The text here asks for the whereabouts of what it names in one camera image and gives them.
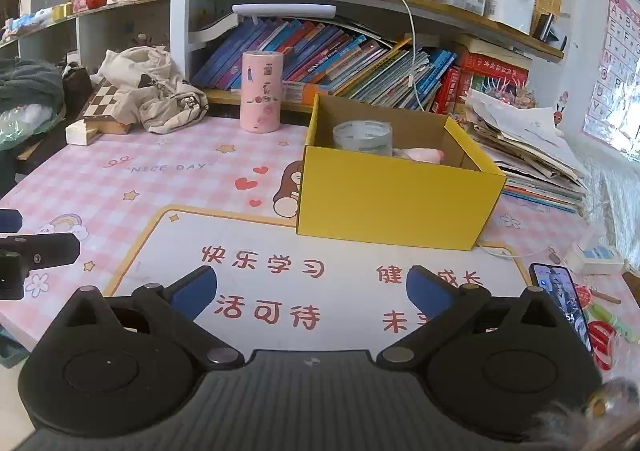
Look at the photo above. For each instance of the yellow cardboard box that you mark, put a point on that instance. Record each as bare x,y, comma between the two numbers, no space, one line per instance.
390,196

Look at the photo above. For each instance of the wooden chess board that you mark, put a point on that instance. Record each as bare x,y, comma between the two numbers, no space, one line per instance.
107,108

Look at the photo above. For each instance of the white lamp bar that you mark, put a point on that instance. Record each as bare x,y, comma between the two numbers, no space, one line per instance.
285,11

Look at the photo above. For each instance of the dark brown bag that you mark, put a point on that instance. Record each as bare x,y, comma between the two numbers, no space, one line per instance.
77,83

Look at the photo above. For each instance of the grey folded cloth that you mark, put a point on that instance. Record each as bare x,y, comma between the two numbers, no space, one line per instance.
30,86

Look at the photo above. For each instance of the black smartphone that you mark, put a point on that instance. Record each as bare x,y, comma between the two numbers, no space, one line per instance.
562,306

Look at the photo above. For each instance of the orange white box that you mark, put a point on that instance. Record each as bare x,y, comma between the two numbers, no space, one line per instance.
300,90

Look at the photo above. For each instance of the white side shelf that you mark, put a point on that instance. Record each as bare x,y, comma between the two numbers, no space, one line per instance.
125,3

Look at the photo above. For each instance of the white blue small device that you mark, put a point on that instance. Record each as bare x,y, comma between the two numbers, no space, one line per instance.
595,258

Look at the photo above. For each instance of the pink checked desk mat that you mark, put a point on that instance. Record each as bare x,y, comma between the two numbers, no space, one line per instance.
150,191

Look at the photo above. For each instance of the clear plastic wrap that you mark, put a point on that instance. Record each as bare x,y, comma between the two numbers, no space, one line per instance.
25,128

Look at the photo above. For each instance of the red round lollipop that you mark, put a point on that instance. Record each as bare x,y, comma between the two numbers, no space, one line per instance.
602,343

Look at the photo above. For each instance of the stack of loose papers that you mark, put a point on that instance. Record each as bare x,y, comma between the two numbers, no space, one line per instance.
525,151

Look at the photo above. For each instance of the alphabet wall poster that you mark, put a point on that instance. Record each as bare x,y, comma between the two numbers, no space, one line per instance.
615,66

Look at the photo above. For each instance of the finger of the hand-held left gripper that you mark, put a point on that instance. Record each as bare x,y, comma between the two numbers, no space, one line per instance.
9,221
12,281

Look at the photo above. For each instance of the small white box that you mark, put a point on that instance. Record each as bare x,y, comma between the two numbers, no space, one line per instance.
82,133

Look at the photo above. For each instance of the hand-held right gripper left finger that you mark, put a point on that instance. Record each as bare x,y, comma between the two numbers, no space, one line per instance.
195,291

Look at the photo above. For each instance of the pink plush toy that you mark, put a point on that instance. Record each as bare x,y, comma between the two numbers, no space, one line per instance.
420,156

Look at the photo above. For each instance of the red upright book set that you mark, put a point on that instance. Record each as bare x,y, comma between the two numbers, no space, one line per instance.
450,91

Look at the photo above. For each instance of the pink cylindrical container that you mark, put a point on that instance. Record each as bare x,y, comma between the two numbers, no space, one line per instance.
261,91

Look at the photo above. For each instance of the beige cloth bag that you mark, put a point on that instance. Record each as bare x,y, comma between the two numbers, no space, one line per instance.
150,91

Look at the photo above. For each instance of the grey fluffy trim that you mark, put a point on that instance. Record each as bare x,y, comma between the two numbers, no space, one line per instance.
590,423

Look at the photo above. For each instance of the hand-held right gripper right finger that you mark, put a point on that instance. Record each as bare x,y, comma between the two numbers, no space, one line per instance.
427,291

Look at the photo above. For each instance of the red thick book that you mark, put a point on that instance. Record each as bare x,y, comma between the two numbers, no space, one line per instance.
495,71

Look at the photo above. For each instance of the white storage container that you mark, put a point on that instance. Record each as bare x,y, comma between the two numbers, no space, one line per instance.
510,8

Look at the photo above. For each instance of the clear tape roll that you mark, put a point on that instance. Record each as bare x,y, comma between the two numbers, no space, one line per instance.
362,138

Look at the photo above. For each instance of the black folding stand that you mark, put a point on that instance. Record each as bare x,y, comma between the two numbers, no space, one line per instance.
550,31

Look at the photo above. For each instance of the thick pale-paged book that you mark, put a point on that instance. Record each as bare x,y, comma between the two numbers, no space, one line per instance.
495,48

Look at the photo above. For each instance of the white wooden bookshelf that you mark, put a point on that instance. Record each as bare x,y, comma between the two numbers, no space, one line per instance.
180,31

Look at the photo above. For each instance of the row of blue pink books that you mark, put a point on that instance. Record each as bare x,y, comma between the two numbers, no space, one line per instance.
325,61

